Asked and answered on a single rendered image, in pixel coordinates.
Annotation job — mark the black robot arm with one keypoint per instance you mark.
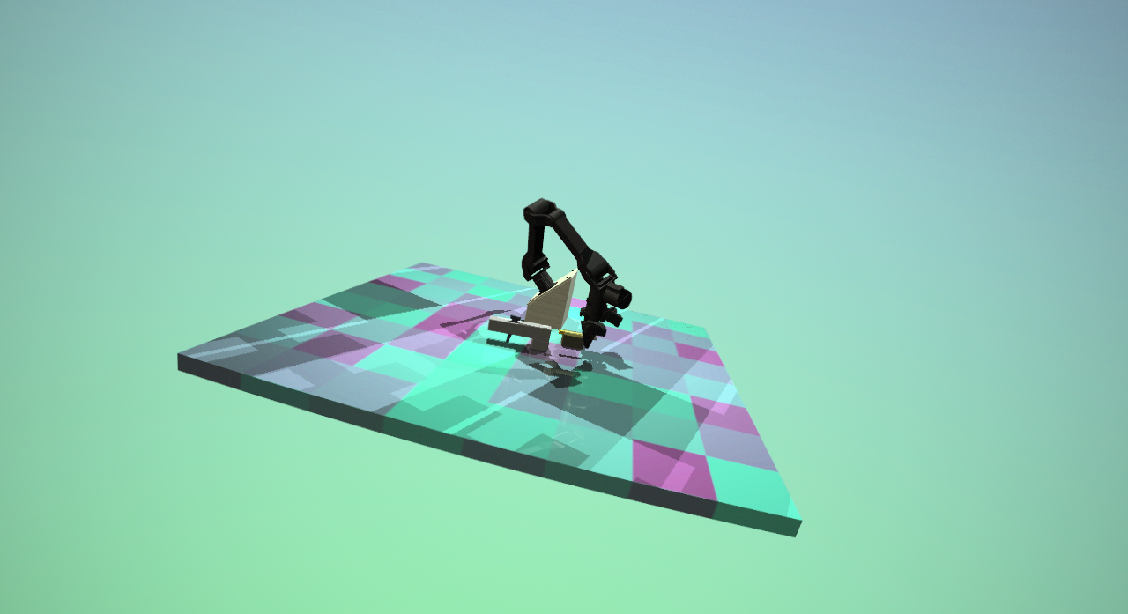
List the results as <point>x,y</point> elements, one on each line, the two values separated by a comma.
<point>590,263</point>

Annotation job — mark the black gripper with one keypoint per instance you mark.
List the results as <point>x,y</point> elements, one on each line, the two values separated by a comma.
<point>591,324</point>

